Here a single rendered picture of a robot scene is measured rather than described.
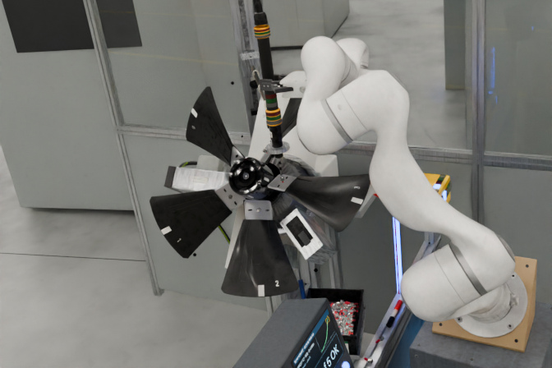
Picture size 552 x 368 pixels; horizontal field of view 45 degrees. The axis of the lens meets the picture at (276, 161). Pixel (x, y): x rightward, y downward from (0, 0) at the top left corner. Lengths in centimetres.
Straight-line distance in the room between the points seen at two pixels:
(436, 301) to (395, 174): 26
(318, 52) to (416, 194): 35
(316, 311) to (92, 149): 332
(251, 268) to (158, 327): 161
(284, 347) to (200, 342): 210
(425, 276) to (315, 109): 39
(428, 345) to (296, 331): 53
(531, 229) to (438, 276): 133
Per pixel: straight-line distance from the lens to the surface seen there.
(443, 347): 174
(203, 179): 225
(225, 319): 345
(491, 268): 134
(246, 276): 195
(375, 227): 282
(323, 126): 128
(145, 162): 329
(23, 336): 378
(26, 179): 492
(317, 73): 134
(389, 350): 190
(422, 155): 259
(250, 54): 251
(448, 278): 134
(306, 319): 132
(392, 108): 128
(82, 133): 448
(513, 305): 174
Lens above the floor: 206
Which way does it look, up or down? 24 degrees down
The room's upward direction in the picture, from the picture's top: 8 degrees counter-clockwise
